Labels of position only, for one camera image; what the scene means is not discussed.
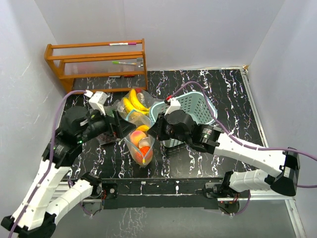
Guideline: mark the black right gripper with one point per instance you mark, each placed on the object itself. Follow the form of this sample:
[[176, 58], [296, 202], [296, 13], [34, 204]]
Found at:
[[156, 130]]

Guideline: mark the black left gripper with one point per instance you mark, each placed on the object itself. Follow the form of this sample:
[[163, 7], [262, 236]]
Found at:
[[119, 124]]

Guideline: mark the orange peach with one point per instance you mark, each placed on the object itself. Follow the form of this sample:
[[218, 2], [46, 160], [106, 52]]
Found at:
[[139, 139]]

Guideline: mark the clear zip bag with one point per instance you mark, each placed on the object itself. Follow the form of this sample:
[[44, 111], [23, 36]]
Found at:
[[139, 120], [145, 97]]

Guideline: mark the yellow bananas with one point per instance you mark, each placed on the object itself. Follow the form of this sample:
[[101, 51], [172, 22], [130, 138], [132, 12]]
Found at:
[[131, 102]]

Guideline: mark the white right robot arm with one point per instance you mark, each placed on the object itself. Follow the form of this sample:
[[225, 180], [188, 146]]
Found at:
[[276, 170]]

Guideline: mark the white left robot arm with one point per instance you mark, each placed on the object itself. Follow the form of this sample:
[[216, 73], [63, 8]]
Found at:
[[38, 215]]

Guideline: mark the teal plastic basket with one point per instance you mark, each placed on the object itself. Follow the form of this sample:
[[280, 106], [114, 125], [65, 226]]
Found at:
[[201, 110]]

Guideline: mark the green white marker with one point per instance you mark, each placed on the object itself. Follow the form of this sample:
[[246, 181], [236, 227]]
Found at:
[[125, 63]]

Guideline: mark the wooden rack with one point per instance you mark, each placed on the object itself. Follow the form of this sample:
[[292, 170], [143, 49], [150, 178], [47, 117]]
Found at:
[[70, 62]]

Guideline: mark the pink white marker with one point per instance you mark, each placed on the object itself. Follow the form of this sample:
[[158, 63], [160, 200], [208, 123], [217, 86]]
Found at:
[[123, 44]]

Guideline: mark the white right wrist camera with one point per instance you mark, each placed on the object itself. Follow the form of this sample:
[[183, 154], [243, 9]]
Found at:
[[173, 105]]

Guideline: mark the black metal base rail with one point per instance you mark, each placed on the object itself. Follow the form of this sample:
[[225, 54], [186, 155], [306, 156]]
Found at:
[[158, 193]]

